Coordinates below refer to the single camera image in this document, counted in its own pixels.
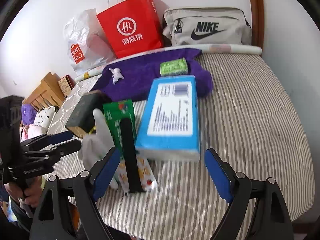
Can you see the green tissue pack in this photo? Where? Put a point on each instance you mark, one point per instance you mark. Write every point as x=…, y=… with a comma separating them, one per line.
x=174, y=67

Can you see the fruit print wet wipe packet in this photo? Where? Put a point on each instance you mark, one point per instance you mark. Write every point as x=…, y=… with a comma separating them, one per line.
x=139, y=179

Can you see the rolled white printed mat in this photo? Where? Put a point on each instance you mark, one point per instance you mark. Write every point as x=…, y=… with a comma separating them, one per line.
x=205, y=48

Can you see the green tall packet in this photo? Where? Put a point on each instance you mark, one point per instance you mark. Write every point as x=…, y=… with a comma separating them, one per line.
x=114, y=112

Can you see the brown patterned small box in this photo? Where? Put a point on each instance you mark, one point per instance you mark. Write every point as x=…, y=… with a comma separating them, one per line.
x=66, y=85

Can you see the person's left hand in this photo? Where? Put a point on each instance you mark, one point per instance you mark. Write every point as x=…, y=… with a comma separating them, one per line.
x=31, y=195

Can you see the red paper shopping bag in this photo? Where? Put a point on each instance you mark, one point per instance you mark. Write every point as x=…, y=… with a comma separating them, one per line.
x=132, y=27

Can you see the grey Nike bag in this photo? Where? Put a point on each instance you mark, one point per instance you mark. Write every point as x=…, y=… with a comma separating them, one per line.
x=208, y=25

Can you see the white dotted pillow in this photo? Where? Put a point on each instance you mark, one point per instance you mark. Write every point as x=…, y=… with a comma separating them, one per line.
x=44, y=117

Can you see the wooden bed headboard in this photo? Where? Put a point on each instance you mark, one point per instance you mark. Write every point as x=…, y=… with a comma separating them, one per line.
x=47, y=93

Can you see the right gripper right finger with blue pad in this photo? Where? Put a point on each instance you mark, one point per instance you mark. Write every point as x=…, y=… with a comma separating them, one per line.
x=215, y=167

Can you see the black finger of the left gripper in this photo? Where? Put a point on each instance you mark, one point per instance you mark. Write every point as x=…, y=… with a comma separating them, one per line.
x=60, y=150

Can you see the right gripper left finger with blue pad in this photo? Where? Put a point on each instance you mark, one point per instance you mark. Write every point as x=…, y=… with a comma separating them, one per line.
x=103, y=172

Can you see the dark green tin box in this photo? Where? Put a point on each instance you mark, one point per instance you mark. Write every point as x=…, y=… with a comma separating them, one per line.
x=81, y=120

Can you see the white Miniso plastic bag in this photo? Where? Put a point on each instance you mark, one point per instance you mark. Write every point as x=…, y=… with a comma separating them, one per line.
x=87, y=45

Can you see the blue tissue pack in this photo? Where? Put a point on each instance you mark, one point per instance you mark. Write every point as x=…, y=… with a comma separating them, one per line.
x=169, y=127

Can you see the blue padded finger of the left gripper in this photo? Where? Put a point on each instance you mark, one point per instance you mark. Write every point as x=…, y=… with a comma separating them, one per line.
x=44, y=140

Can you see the purple plush pillow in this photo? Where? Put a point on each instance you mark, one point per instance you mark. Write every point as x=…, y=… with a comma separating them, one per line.
x=28, y=114

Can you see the wooden door frame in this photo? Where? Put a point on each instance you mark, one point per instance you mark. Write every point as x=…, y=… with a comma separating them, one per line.
x=258, y=22

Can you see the purple towel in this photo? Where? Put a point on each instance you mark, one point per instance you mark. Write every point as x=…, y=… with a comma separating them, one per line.
x=139, y=73

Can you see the small white cloth knot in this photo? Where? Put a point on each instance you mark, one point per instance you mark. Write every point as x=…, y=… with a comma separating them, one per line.
x=116, y=75

